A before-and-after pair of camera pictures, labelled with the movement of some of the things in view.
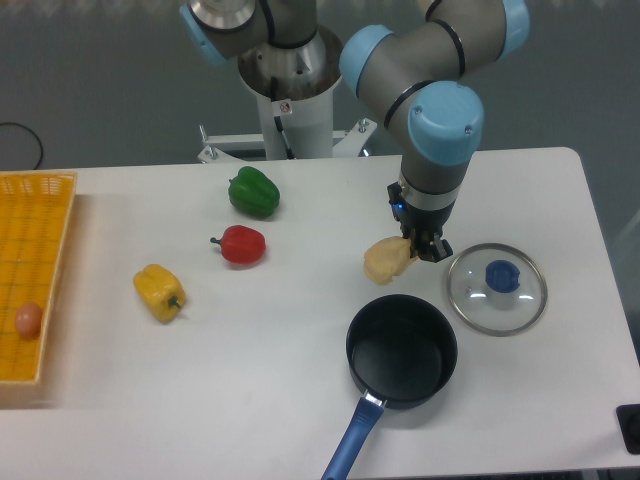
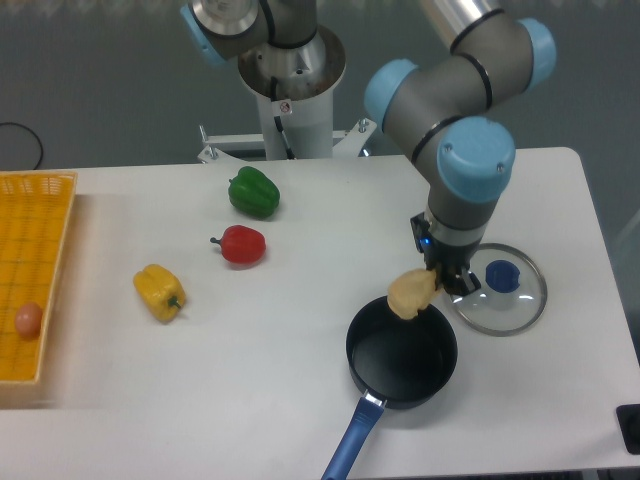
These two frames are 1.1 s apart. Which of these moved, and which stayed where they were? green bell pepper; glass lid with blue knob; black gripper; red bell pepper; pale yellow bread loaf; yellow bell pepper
Moved: black gripper; pale yellow bread loaf
Stayed: yellow bell pepper; glass lid with blue knob; green bell pepper; red bell pepper
